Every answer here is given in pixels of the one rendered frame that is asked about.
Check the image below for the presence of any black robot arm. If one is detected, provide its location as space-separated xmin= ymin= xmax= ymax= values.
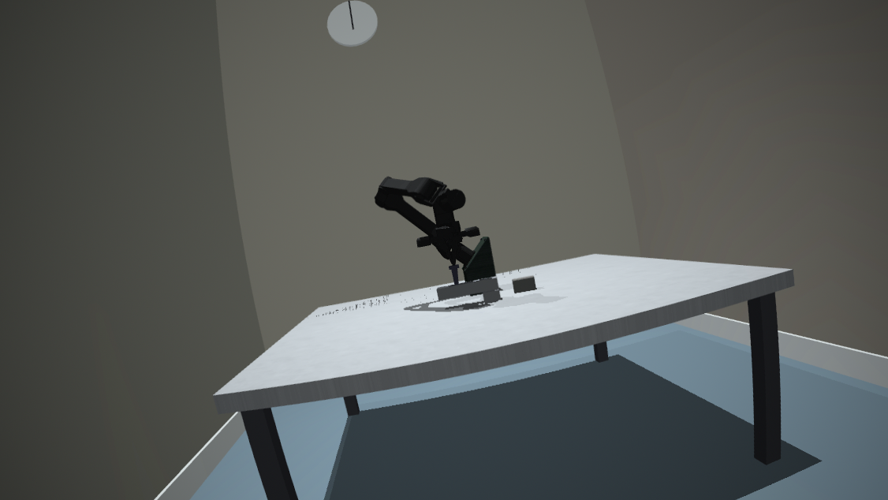
xmin=375 ymin=176 xmax=476 ymax=267

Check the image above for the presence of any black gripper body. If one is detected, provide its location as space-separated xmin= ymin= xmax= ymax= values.
xmin=416 ymin=212 xmax=480 ymax=248

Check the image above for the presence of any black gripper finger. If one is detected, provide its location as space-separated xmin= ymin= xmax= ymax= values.
xmin=451 ymin=241 xmax=462 ymax=265
xmin=437 ymin=243 xmax=453 ymax=265

